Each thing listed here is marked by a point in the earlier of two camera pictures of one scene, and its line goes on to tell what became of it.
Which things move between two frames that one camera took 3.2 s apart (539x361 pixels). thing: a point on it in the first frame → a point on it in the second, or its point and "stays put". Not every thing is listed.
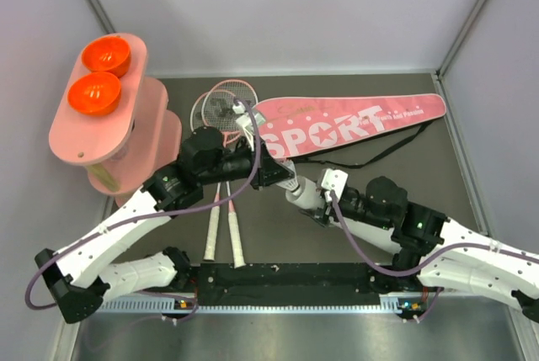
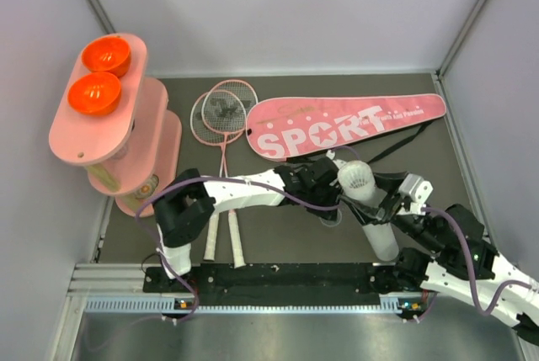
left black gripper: (270, 171) → (333, 188)
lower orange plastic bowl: (95, 94) stays put
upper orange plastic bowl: (107, 55) stays put
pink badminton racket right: (224, 108) stays put
